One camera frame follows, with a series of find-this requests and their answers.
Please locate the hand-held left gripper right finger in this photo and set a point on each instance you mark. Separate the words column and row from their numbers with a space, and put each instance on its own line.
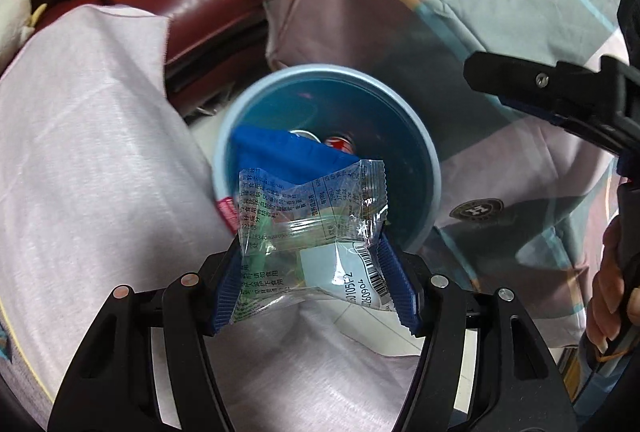
column 400, row 284

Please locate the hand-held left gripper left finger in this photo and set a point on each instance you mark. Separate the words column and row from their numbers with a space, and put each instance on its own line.
column 225, row 297

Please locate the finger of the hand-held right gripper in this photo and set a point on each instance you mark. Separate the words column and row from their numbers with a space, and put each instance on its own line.
column 540, row 87

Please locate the clear plastic snack packet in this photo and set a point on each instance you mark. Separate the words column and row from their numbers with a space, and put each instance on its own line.
column 300, row 232

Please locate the light blue round bin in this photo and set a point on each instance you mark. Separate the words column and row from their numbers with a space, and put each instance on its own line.
column 400, row 152

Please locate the red drink can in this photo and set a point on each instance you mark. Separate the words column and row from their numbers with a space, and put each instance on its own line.
column 340, row 144

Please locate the blue plastic packet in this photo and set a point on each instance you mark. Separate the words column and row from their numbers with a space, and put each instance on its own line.
column 280, row 152

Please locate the person's right hand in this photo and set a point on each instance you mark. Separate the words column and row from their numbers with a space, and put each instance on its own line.
column 605, row 292

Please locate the pink snack packet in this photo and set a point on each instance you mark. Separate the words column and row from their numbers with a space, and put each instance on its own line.
column 227, row 214

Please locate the pale pink cloth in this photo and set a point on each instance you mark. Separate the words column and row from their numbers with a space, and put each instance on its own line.
column 90, row 152

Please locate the white bird plush toy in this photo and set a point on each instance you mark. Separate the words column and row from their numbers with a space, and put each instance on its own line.
column 12, row 19

